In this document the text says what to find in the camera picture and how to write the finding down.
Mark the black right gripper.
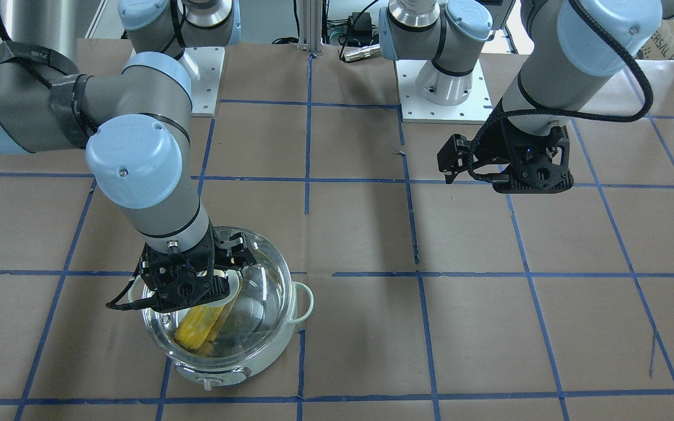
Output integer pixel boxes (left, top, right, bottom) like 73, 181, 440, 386
138, 227, 232, 312

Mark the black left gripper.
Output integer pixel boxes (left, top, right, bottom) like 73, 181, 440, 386
477, 118, 573, 194

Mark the yellow corn cob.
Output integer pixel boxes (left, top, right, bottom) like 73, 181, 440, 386
174, 305, 224, 351

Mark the glass pot lid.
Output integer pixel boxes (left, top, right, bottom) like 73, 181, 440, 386
142, 226, 301, 385

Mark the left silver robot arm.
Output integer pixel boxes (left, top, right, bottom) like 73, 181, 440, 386
379, 1, 674, 194

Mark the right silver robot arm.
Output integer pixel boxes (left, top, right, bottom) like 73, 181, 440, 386
0, 1, 253, 313

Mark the brown paper table cover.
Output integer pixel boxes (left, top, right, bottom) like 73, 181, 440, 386
0, 43, 674, 420

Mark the black power adapter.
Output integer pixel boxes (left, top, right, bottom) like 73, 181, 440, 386
341, 24, 378, 47

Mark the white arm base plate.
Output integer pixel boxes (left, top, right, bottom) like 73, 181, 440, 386
395, 60, 494, 125
129, 47, 225, 118

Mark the aluminium frame post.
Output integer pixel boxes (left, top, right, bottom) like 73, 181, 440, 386
296, 1, 326, 56

